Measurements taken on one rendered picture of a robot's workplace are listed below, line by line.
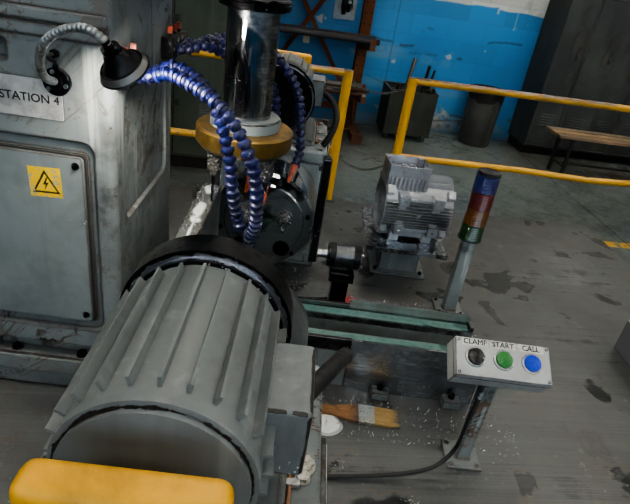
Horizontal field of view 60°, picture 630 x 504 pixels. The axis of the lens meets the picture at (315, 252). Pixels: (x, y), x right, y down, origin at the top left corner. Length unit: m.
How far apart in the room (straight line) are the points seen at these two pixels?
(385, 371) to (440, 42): 5.36
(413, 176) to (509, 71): 5.14
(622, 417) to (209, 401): 1.20
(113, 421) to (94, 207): 0.62
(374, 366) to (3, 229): 0.76
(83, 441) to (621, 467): 1.13
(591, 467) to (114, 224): 1.04
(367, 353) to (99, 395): 0.83
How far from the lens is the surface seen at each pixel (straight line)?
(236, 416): 0.42
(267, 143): 0.98
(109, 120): 0.92
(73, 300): 1.09
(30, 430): 1.18
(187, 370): 0.43
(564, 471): 1.28
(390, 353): 1.20
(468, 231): 1.47
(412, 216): 1.58
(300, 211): 1.33
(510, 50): 6.62
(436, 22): 6.30
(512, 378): 1.02
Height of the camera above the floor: 1.64
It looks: 29 degrees down
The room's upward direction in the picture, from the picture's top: 9 degrees clockwise
